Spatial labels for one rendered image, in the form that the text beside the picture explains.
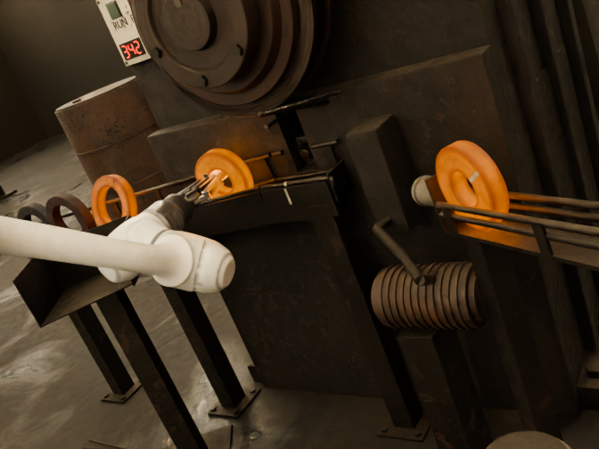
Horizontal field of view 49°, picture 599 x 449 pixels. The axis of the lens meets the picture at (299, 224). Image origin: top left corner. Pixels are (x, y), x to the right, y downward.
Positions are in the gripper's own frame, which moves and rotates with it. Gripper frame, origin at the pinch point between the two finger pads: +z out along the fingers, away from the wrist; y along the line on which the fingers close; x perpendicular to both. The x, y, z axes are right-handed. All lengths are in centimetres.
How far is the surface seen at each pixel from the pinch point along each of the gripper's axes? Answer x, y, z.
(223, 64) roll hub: 26.4, 24.2, -10.2
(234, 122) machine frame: 9.5, 4.6, 7.3
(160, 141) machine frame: 9.5, -23.1, 7.4
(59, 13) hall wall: 78, -789, 615
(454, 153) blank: 2, 68, -17
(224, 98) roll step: 18.4, 14.9, -3.8
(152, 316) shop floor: -77, -121, 43
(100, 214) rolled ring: -6, -56, 2
